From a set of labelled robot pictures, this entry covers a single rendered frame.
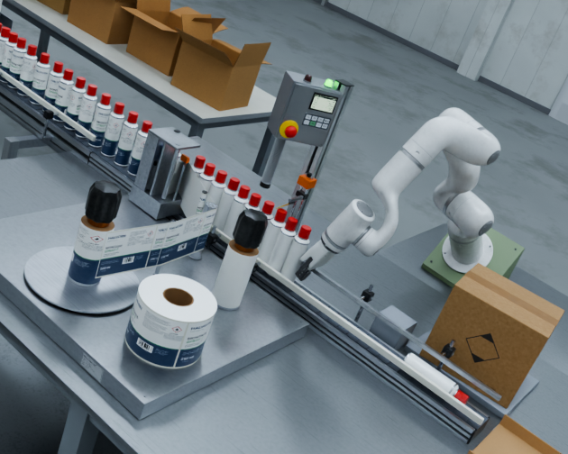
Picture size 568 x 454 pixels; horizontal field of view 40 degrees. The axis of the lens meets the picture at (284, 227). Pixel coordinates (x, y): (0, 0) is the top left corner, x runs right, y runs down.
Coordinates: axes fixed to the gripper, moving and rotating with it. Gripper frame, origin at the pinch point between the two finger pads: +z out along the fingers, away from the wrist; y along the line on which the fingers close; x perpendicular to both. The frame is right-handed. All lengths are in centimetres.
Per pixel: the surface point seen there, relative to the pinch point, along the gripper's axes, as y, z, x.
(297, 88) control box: 0, -40, -41
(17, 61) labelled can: 2, 46, -143
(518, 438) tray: -12, -16, 76
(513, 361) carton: -18, -27, 59
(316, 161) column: -12.3, -22.1, -25.3
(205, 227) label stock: 21.4, 2.9, -26.2
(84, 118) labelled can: 2, 35, -101
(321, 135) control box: -10.6, -30.2, -29.2
